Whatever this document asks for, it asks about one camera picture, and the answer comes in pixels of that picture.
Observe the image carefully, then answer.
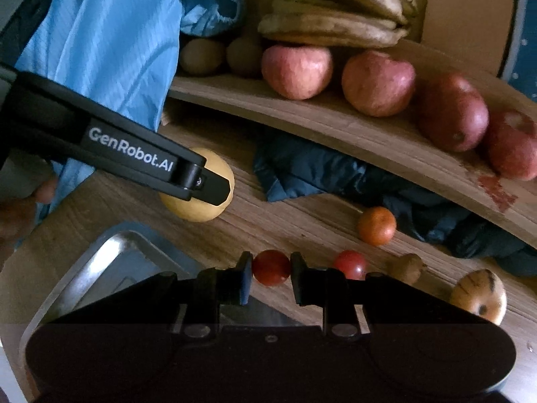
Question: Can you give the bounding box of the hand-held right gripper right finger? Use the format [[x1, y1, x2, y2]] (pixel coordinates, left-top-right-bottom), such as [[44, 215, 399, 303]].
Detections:
[[291, 252, 403, 340]]

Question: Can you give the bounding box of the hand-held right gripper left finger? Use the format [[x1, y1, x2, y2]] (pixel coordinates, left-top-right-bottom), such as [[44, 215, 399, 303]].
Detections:
[[145, 252, 254, 341]]

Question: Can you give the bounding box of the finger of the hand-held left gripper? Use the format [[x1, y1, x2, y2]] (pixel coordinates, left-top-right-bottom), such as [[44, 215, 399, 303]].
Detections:
[[168, 162, 236, 207]]

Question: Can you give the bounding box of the smooth yellow round fruit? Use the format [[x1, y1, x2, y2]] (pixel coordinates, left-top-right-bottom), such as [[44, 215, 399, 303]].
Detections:
[[159, 148, 236, 222]]

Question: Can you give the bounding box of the orange-red tomato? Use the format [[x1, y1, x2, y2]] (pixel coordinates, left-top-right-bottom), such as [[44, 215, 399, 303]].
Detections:
[[252, 250, 293, 287]]

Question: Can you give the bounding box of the orange tomato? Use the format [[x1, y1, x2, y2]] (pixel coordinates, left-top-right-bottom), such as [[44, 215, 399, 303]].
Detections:
[[357, 207, 397, 247]]

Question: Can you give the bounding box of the metal tray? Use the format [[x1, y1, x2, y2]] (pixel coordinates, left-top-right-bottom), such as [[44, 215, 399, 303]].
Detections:
[[29, 230, 315, 345]]

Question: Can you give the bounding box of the person's left hand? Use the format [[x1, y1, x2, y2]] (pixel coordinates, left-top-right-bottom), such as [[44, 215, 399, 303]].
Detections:
[[0, 174, 58, 257]]

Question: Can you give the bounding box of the small red tomato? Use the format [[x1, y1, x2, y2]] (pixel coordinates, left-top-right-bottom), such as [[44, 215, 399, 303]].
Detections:
[[333, 251, 370, 281]]

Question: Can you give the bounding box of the light blue garment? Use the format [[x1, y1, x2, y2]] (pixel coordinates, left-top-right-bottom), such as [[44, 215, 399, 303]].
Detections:
[[14, 0, 198, 219]]

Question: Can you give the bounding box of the small brown fruit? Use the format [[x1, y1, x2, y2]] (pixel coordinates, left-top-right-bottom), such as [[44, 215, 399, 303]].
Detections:
[[386, 254, 426, 285]]

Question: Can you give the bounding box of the dark blue cloth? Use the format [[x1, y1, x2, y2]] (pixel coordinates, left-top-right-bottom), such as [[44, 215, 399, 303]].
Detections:
[[253, 132, 537, 278]]

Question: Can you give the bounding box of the brown kiwi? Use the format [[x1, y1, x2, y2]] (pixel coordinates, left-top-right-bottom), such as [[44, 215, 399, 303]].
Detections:
[[227, 36, 266, 78], [180, 39, 227, 77]]

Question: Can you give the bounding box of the red apple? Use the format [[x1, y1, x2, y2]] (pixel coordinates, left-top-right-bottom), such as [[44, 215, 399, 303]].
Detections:
[[261, 45, 334, 100], [415, 73, 490, 152], [484, 109, 537, 181], [341, 50, 417, 117]]

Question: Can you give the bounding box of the wooden shelf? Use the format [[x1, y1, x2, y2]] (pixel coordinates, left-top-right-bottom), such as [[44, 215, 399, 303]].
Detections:
[[168, 38, 537, 250]]

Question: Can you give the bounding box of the blue plastic bag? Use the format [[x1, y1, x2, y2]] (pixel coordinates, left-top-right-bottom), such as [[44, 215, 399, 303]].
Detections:
[[178, 0, 245, 36]]

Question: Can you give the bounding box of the yellow spotted round fruit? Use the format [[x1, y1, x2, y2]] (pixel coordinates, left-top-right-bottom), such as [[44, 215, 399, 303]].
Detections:
[[449, 269, 507, 326]]

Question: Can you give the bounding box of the banana bunch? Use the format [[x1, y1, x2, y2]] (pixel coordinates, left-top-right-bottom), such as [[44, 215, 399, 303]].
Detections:
[[257, 0, 420, 49]]

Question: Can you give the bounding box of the pine wooden board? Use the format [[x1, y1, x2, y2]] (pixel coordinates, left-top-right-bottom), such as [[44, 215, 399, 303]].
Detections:
[[420, 0, 521, 78]]

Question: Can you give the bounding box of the blue white-dotted fabric wardrobe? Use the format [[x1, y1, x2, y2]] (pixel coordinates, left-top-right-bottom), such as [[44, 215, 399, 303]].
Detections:
[[499, 0, 537, 101]]

